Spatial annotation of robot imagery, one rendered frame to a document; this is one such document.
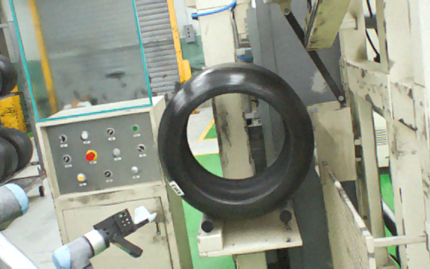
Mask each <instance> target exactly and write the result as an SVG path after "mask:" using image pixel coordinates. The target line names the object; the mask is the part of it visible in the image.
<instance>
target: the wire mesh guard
mask: <svg viewBox="0 0 430 269"><path fill-rule="evenodd" d="M322 165H323V167H324V169H325V175H326V174H328V175H327V176H326V182H327V181H328V182H327V185H323V186H322V189H323V195H324V202H325V215H326V221H327V227H328V240H329V247H330V248H331V260H332V267H333V269H350V268H351V269H356V268H357V269H359V268H360V269H362V267H363V269H365V266H366V269H376V260H375V253H374V241H373V236H371V234H370V233H369V231H368V229H367V228H366V226H365V225H364V222H363V221H362V219H361V217H359V215H358V213H357V212H356V210H355V207H354V206H353V204H352V203H351V201H350V199H349V198H348V197H347V195H346V193H345V191H344V190H343V188H342V187H341V185H340V183H339V182H338V179H337V177H336V176H335V175H334V174H333V172H332V171H331V168H330V167H329V165H328V163H327V161H322ZM328 179H329V180H328ZM329 185H330V187H329ZM327 188H328V189H327ZM335 188H336V190H335ZM330 192H331V193H330ZM334 192H335V193H334ZM333 193H334V195H333ZM332 195H333V196H332ZM336 195H337V197H336ZM338 195H339V198H338ZM331 197H332V198H331ZM335 198H336V199H335ZM337 199H338V201H337ZM329 201H330V202H329ZM341 202H342V203H341ZM339 203H340V204H339ZM332 204H334V205H332ZM336 204H337V205H336ZM335 206H336V208H335ZM338 206H339V208H338ZM340 206H341V207H340ZM344 206H345V209H344ZM342 208H343V210H342ZM343 211H344V214H343ZM348 211H349V213H348ZM341 212H342V215H341ZM332 213H333V214H332ZM345 213H346V216H345ZM336 214H337V215H336ZM339 214H340V215H339ZM349 214H350V215H349ZM330 215H331V216H330ZM335 215H336V216H335ZM338 215H339V217H338ZM347 216H348V219H347ZM334 217H335V219H334ZM340 217H341V218H340ZM337 218H338V219H337ZM344 218H345V221H344ZM350 218H351V220H350ZM333 220H334V221H333ZM342 220H343V222H342ZM331 221H333V222H331ZM346 221H347V223H346ZM353 221H354V223H353ZM339 222H340V223H339ZM343 223H344V225H343ZM349 223H350V225H349V226H348V224H349ZM335 224H336V225H335ZM338 224H339V226H338ZM341 224H342V225H341ZM351 224H352V227H353V229H352V228H351ZM354 224H355V225H356V229H355V227H354ZM340 226H341V227H340ZM345 226H346V228H345ZM347 227H348V228H347ZM357 228H358V229H357ZM354 229H355V230H354ZM336 230H337V232H336ZM347 230H348V231H347ZM350 230H351V233H350ZM344 231H345V232H344ZM339 232H340V233H339ZM341 233H342V234H341ZM356 233H357V237H356ZM358 233H359V234H358ZM360 233H361V234H360ZM348 234H349V235H348ZM353 235H354V236H353ZM337 236H338V237H337ZM340 236H341V237H340ZM349 236H350V238H349ZM362 236H363V241H365V242H366V248H367V249H366V248H365V246H364V247H363V245H364V242H363V241H362ZM351 237H352V241H353V243H352V241H351ZM359 238H360V243H359ZM335 239H336V240H335ZM342 239H343V242H342ZM344 239H346V241H345V240H344ZM347 239H348V240H347ZM354 239H356V244H355V241H354ZM357 239H358V240H357ZM338 242H339V244H338ZM357 242H358V244H357ZM341 243H342V244H341ZM346 243H347V245H346ZM350 243H351V246H350ZM361 243H362V247H361ZM343 244H345V246H344V245H343ZM348 245H349V248H350V251H349V248H348ZM353 245H354V246H353ZM358 246H359V249H358V251H356V248H358ZM343 247H344V249H343ZM360 247H361V250H360ZM339 249H340V250H339ZM365 249H366V252H365ZM342 250H343V251H342ZM345 250H346V252H345ZM347 250H348V252H347ZM338 251H339V252H338ZM351 251H352V253H351ZM362 251H363V257H362ZM337 252H338V253H337ZM354 252H355V254H356V255H357V258H355V255H354ZM344 253H345V255H344ZM359 253H360V258H359ZM366 253H367V256H366ZM335 254H336V256H335ZM340 254H341V256H340ZM346 254H347V256H346ZM352 254H353V255H352ZM350 256H351V258H350ZM348 257H349V259H348ZM364 257H365V261H364ZM338 259H339V260H338ZM353 259H354V260H353ZM341 260H342V262H341ZM349 260H350V262H349ZM358 260H359V263H358ZM361 260H362V262H361ZM345 261H346V262H345ZM347 261H348V263H347ZM355 261H356V263H355ZM363 261H364V263H363ZM360 262H361V265H360ZM365 262H366V263H365ZM351 263H352V265H351ZM357 263H358V264H357ZM343 265H344V266H343ZM346 265H347V266H346ZM354 266H355V268H354Z"/></svg>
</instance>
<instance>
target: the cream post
mask: <svg viewBox="0 0 430 269"><path fill-rule="evenodd" d="M195 3H196V9H197V14H198V13H206V12H210V11H213V10H218V9H222V8H224V7H227V6H229V0H195ZM197 20H198V21H199V30H200V35H201V40H202V50H203V55H204V56H205V64H206V69H207V68H209V67H212V66H215V64H222V63H227V62H238V60H237V55H236V49H235V43H234V32H233V27H232V21H231V11H230V8H229V9H227V10H224V11H222V12H219V13H213V14H210V15H206V16H198V19H197ZM211 104H212V110H213V115H214V125H215V129H216V139H217V145H218V150H219V159H220V164H221V165H222V174H223V177H225V178H228V179H244V178H248V177H251V176H254V173H253V168H252V157H251V152H250V145H249V136H248V129H247V124H246V114H245V108H244V103H243V94H242V93H227V94H222V95H218V96H215V97H213V98H211ZM235 260H236V262H235V264H236V265H237V269H267V260H266V254H265V250H261V251H254V252H248V253H236V254H235Z"/></svg>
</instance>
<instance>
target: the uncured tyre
mask: <svg viewBox="0 0 430 269"><path fill-rule="evenodd" d="M227 93H244V94H248V95H251V96H256V97H258V98H260V99H261V100H263V101H265V102H266V103H267V104H269V105H270V106H272V107H274V109H276V110H277V112H279V113H280V115H281V117H282V119H283V120H284V142H283V145H282V148H281V151H280V153H279V155H278V157H277V159H276V160H275V161H274V162H273V163H272V164H271V165H270V166H269V167H268V168H267V169H265V170H264V171H263V172H261V173H259V174H258V175H254V176H251V177H248V178H244V179H228V178H225V177H221V176H217V175H215V174H213V173H211V172H210V171H208V170H206V169H205V167H204V166H202V165H201V164H200V163H199V162H198V161H197V160H196V158H195V156H194V155H193V153H192V151H191V148H190V144H189V140H188V136H187V127H188V122H189V118H190V115H191V114H192V113H193V112H194V111H195V110H196V109H197V108H198V107H199V106H200V105H201V104H202V103H205V102H206V101H208V100H210V99H211V98H213V97H215V96H218V95H222V94H227ZM313 156H314V129H313V125H312V122H311V118H310V114H309V113H308V110H307V108H306V107H305V105H304V104H303V103H302V100H301V99H300V98H299V96H298V95H297V93H296V92H295V90H294V89H293V88H292V87H291V86H290V85H289V84H288V83H287V82H286V81H285V80H284V79H283V78H282V77H280V76H279V75H277V74H276V73H274V72H273V71H270V70H268V69H265V68H263V67H260V66H259V65H257V64H251V63H245V62H227V63H222V64H215V66H212V67H209V68H207V69H204V70H202V71H200V72H198V73H196V74H195V75H193V76H192V77H191V78H189V79H188V80H187V81H186V82H185V83H184V84H183V85H182V86H181V87H180V88H179V89H178V91H177V92H176V93H175V94H174V96H173V97H172V99H171V100H170V101H169V102H168V104H167V105H166V107H165V109H164V111H163V114H162V117H161V121H160V124H159V128H158V157H159V160H160V163H161V168H162V171H163V174H164V175H165V177H166V179H167V181H168V182H172V181H175V183H176V184H177V186H178V187H179V188H180V189H181V191H182V192H183V195H181V196H180V198H182V199H183V200H184V201H185V202H186V203H187V204H189V205H191V206H192V207H193V208H195V209H196V210H198V211H200V212H202V213H205V214H208V215H210V216H213V217H215V218H219V219H224V220H248V219H252V218H256V217H261V215H264V214H267V213H269V212H271V211H274V210H276V209H277V208H279V207H280V206H282V205H283V204H285V203H286V202H287V201H288V200H290V198H291V197H292V196H293V195H294V194H295V193H296V192H297V191H298V189H299V188H300V186H301V185H302V183H303V181H305V179H306V177H307V175H308V173H309V170H310V168H311V163H312V161H313Z"/></svg>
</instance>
